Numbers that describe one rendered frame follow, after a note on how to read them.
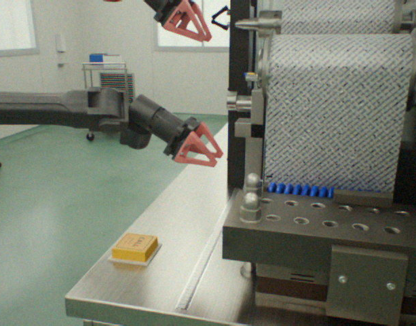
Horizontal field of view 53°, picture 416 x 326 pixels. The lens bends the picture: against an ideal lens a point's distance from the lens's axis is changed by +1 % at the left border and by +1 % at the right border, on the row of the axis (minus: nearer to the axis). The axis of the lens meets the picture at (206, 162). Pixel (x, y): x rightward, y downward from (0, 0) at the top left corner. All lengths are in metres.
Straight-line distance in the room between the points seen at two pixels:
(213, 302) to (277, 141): 0.32
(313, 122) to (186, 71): 5.89
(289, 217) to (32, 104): 0.50
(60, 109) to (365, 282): 0.59
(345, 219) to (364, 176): 0.14
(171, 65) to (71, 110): 5.92
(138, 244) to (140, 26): 6.14
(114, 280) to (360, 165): 0.49
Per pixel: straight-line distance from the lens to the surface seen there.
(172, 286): 0.75
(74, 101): 0.82
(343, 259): 0.64
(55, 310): 2.31
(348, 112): 0.79
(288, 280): 0.70
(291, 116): 0.79
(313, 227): 0.67
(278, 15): 1.07
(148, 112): 0.82
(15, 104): 0.83
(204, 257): 0.83
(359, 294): 0.67
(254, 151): 0.90
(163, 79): 6.77
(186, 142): 0.78
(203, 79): 6.58
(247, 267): 0.77
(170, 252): 0.85
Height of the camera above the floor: 1.32
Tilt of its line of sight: 18 degrees down
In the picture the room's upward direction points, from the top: straight up
